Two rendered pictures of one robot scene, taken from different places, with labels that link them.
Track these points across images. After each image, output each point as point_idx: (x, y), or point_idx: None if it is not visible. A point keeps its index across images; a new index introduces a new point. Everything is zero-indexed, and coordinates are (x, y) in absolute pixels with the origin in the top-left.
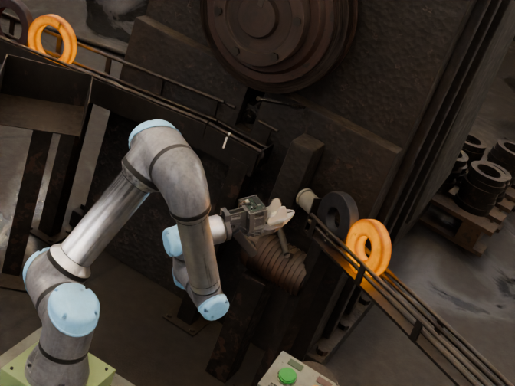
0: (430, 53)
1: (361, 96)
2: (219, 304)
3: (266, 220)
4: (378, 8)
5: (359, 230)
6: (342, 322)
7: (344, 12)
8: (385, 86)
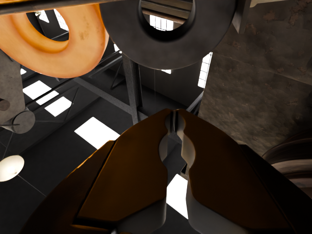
0: (207, 119)
1: (268, 92)
2: None
3: (194, 209)
4: None
5: (81, 49)
6: None
7: None
8: (240, 100)
